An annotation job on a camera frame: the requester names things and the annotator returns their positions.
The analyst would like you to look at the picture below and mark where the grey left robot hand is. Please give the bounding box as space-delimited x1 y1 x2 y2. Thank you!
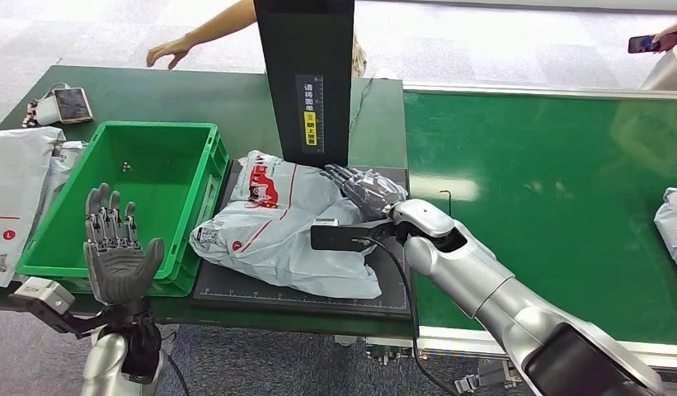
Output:
83 182 166 307

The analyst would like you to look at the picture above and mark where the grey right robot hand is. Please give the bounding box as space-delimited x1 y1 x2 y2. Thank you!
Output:
320 163 409 223

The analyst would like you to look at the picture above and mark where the grey package with red print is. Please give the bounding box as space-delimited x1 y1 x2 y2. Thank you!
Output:
189 150 384 300

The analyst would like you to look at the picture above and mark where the green plastic basket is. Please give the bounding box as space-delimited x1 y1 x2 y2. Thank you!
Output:
16 120 230 298

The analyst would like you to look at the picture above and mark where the black weighing platform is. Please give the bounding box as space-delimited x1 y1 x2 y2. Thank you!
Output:
191 159 413 320

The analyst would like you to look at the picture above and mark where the plain grey package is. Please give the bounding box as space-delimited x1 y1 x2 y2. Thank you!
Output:
29 140 88 237

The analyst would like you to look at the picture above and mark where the white package with red dot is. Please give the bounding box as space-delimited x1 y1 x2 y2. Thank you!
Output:
0 126 66 289

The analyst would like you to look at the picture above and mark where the grey package with red stripe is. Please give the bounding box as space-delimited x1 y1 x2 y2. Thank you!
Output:
653 187 677 280

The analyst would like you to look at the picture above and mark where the black and yellow label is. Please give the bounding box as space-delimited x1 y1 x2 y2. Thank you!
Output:
294 73 324 155

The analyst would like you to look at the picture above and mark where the conveyor connector block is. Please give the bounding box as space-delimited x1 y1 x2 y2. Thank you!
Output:
362 337 428 366

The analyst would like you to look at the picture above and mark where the black scale column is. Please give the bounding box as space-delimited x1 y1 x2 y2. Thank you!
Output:
253 0 355 169

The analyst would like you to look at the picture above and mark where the smartphone with dark screen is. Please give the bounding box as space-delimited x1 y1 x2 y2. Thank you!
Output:
53 87 94 125

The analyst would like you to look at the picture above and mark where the green table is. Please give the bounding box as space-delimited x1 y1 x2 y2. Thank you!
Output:
0 66 421 341

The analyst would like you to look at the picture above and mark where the grey metal clamp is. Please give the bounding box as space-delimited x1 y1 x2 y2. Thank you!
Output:
454 361 522 396

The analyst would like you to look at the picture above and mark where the person's hand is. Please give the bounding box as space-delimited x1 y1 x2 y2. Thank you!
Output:
146 35 195 70

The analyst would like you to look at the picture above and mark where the smartphone with red case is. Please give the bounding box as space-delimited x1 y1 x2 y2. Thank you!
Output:
628 30 677 54

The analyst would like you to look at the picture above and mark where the thin black scale cable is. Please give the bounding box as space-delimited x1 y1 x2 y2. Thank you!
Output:
349 78 375 132

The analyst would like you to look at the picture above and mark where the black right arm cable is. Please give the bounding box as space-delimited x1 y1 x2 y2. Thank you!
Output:
359 236 460 396

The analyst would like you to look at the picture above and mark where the white charger with keychain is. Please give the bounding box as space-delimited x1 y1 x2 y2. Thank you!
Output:
21 97 62 130

